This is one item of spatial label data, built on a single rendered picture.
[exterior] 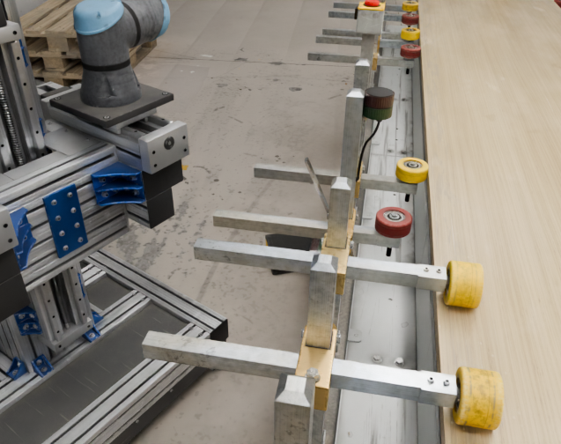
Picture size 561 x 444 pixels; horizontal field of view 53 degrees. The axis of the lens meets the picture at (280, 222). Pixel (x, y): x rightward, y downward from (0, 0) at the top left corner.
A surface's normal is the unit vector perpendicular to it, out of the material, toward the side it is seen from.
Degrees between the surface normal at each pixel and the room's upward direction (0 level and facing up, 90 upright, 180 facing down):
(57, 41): 90
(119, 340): 0
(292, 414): 90
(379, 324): 0
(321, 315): 90
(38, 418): 0
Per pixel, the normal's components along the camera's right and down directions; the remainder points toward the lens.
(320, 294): -0.18, 0.55
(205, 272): 0.01, -0.82
